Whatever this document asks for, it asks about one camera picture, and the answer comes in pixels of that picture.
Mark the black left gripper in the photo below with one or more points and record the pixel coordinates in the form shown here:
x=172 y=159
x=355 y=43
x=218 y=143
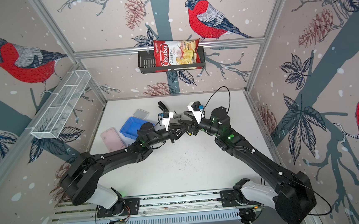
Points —
x=172 y=131

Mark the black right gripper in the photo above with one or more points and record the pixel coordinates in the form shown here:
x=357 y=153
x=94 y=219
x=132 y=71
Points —
x=191 y=126

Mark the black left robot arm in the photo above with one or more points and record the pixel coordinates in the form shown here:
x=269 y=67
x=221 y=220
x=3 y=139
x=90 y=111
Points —
x=80 y=181

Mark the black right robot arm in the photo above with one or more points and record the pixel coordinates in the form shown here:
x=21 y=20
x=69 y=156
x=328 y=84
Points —
x=293 y=194

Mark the blue plastic bin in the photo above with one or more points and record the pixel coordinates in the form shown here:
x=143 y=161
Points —
x=131 y=126

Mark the black stapler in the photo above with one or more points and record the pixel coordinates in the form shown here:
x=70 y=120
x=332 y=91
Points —
x=163 y=107

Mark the grey plastic container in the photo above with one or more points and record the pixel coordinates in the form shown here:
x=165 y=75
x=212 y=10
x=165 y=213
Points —
x=140 y=114

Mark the red cassava chips bag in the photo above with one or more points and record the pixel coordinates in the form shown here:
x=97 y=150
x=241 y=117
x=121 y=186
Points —
x=186 y=51

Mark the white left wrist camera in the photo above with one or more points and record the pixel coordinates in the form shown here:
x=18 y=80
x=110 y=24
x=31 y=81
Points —
x=164 y=119

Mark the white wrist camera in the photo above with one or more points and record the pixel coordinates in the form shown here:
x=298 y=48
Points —
x=197 y=109
x=164 y=119

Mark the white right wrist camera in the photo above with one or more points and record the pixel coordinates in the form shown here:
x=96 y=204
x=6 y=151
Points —
x=197 y=109

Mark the black wall basket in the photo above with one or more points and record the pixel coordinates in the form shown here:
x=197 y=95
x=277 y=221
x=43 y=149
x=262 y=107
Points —
x=147 y=62

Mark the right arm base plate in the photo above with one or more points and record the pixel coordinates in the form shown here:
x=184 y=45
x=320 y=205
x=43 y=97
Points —
x=232 y=198

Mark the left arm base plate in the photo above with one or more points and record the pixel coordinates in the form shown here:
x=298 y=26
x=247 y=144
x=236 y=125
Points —
x=124 y=207

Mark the white wire mesh shelf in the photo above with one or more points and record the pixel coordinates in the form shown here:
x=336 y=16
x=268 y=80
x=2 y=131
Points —
x=62 y=104

